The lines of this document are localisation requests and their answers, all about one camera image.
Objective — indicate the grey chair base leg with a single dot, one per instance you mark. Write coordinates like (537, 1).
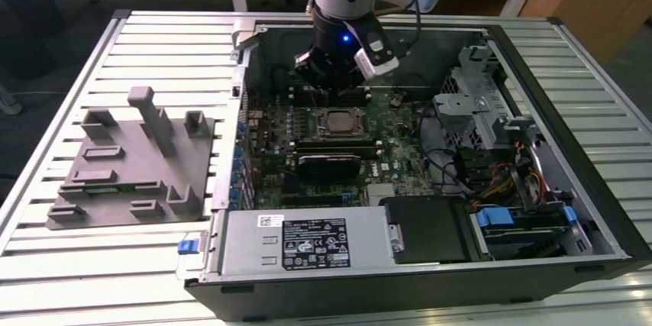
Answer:
(10, 104)

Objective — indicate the silver finned heatsink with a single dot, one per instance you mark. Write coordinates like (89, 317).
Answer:
(381, 193)

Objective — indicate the black RAM slot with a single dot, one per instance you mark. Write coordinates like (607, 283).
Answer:
(301, 90)
(301, 98)
(337, 145)
(370, 153)
(337, 149)
(337, 141)
(301, 102)
(301, 94)

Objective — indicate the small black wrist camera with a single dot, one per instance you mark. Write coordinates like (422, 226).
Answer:
(303, 62)

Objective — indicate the green RAM stick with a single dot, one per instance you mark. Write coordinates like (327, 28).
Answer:
(105, 189)

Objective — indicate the CPU socket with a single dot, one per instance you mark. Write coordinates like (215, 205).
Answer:
(339, 136)

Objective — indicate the silver perforated drive cage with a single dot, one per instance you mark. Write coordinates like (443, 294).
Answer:
(461, 110)

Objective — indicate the silver CPU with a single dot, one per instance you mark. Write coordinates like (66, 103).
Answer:
(342, 121)

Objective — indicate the grey power supply unit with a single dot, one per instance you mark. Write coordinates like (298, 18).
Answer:
(239, 234)

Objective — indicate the grey parts rack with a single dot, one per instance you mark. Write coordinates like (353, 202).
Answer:
(149, 173)

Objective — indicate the green motherboard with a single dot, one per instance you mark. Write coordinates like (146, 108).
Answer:
(407, 165)

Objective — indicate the black silver PC case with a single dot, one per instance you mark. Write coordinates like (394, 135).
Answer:
(357, 295)

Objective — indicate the wooden cabinet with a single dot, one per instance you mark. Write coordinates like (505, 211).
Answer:
(602, 5)

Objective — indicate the round coin cell battery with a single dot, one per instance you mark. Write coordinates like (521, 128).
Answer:
(395, 101)

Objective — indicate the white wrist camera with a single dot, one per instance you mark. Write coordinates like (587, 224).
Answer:
(379, 68)

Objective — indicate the small black graphics card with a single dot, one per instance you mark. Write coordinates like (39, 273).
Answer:
(329, 171)

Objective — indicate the blue plastic tab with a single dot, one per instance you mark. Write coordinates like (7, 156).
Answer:
(570, 214)

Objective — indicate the hard disk in blue carrier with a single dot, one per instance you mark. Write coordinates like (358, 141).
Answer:
(497, 218)

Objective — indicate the blue case latch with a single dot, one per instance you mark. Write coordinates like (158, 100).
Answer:
(187, 246)

